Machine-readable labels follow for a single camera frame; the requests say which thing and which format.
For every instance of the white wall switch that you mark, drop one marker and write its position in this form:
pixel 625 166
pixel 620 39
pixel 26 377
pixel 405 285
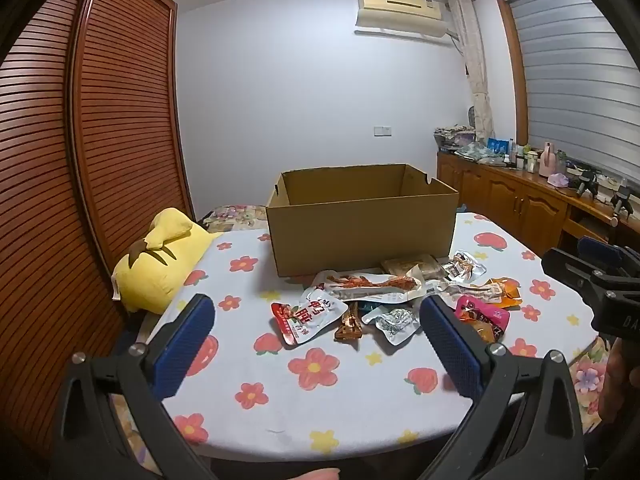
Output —
pixel 382 131

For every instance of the blue box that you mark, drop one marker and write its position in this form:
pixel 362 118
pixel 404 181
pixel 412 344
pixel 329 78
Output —
pixel 496 147

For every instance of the clear chicken foot packet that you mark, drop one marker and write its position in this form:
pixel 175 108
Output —
pixel 375 284

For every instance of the window with grey blind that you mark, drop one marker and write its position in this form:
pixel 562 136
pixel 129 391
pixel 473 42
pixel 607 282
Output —
pixel 575 70

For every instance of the dark teal snack packet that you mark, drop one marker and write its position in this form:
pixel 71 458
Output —
pixel 380 306

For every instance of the person's right hand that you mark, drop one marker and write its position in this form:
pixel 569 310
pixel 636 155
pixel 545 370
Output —
pixel 622 375

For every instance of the green patterned cloth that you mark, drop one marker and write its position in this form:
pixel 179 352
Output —
pixel 475 152

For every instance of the pink kettle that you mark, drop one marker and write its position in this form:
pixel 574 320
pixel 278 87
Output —
pixel 547 162

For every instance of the wooden sideboard cabinet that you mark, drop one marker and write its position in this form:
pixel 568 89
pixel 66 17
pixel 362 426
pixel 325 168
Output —
pixel 500 195

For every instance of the black mini tripod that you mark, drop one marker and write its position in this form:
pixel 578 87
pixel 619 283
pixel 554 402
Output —
pixel 622 200
pixel 586 182

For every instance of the silver snack packet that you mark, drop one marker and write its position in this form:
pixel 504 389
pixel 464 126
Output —
pixel 395 325

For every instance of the tan snack packet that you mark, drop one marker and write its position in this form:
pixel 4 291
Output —
pixel 410 265

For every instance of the brown snack bar packet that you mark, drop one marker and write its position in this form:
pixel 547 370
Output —
pixel 348 327

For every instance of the person's left hand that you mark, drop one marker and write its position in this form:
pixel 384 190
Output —
pixel 310 474

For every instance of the floral bed sheet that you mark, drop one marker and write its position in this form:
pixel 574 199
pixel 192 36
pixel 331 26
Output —
pixel 235 215

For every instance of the yellow plush toy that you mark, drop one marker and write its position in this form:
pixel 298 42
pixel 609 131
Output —
pixel 150 270

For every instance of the white air conditioner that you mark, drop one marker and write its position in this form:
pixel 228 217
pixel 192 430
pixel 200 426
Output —
pixel 400 10

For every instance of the white and brown snack packet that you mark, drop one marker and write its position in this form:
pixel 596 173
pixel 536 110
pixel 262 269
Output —
pixel 462 266

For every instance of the pink snack packet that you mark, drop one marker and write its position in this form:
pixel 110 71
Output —
pixel 480 312

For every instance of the pile of papers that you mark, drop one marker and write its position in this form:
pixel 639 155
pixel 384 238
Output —
pixel 452 137

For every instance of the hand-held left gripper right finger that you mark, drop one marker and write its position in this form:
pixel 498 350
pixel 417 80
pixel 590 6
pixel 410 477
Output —
pixel 450 355

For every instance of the small desk fan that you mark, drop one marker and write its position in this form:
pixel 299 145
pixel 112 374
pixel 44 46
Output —
pixel 472 116

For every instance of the green capped bottle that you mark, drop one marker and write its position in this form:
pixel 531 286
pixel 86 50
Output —
pixel 561 162

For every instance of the red and white snack packet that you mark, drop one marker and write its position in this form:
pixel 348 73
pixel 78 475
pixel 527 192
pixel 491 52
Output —
pixel 310 315

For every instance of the cream curtain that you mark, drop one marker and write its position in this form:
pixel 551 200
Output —
pixel 475 60

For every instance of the brown cardboard box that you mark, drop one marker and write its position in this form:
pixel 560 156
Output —
pixel 360 235

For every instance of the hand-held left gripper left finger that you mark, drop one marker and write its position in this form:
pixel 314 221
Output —
pixel 185 345

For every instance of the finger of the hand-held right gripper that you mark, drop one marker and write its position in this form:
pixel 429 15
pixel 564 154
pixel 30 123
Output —
pixel 570 267
pixel 597 250

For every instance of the wooden slatted wardrobe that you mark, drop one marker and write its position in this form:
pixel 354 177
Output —
pixel 45 160

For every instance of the cluster of small bottles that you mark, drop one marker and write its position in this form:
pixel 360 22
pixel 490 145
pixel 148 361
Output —
pixel 520 155

